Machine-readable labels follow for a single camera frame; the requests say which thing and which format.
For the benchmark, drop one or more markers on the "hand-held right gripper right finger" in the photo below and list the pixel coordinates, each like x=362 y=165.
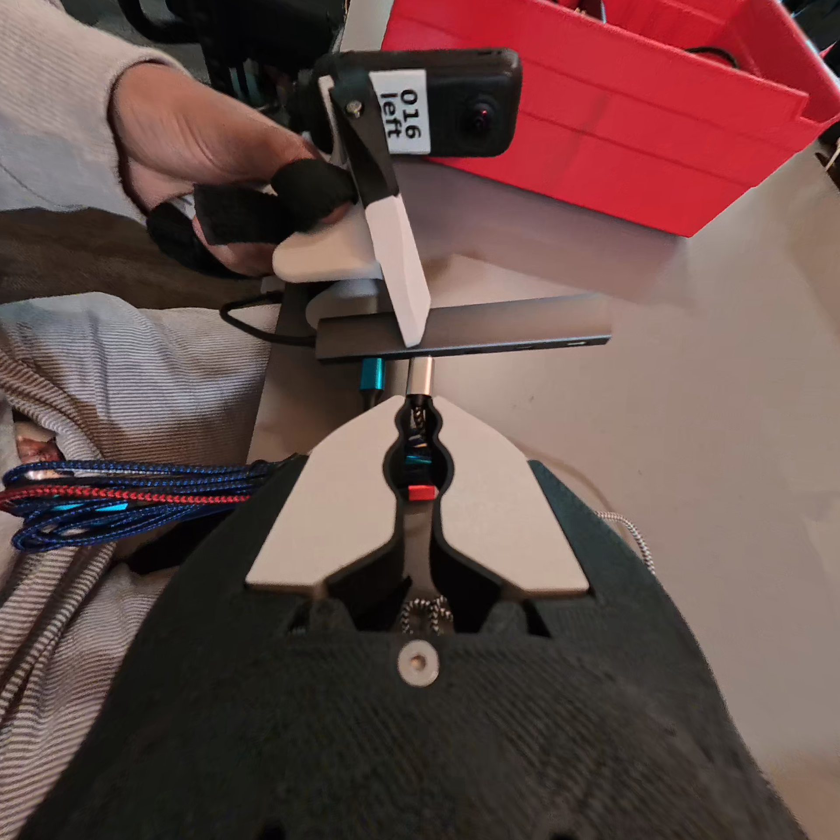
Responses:
x=512 y=518

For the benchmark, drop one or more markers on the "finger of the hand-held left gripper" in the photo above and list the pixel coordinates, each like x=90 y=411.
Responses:
x=400 y=262
x=344 y=302

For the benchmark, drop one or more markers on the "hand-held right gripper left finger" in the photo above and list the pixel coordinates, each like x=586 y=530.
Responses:
x=315 y=518

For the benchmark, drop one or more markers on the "grey USB hub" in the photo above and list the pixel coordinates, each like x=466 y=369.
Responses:
x=512 y=321

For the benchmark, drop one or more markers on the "person's left forearm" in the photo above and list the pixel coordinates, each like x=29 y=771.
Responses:
x=52 y=98

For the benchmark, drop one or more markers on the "light grey desk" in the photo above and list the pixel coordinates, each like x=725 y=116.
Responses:
x=689 y=394

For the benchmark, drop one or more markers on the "person's left hand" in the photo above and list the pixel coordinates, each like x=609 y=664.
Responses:
x=190 y=124

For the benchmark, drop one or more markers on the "red plastic bin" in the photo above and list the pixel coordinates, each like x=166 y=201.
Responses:
x=590 y=131

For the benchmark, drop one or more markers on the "person's grey sweatshirt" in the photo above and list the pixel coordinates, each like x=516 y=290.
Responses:
x=98 y=394

